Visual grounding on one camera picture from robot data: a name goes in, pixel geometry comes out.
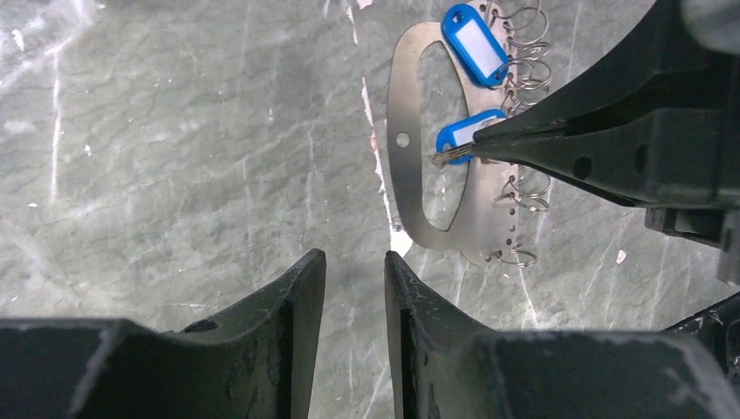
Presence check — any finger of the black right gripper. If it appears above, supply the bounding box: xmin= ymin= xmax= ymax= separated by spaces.
xmin=472 ymin=1 xmax=739 ymax=210

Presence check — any blue key tag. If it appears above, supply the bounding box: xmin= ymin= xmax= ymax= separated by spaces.
xmin=441 ymin=3 xmax=510 ymax=88
xmin=435 ymin=108 xmax=507 ymax=154

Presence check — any metal key organizer plate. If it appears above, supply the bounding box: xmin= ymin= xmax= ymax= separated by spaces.
xmin=387 ymin=1 xmax=552 ymax=267

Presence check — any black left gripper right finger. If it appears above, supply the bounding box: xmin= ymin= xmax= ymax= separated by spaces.
xmin=384 ymin=251 xmax=739 ymax=418

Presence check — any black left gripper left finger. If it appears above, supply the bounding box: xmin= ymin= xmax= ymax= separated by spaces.
xmin=1 ymin=249 xmax=326 ymax=418

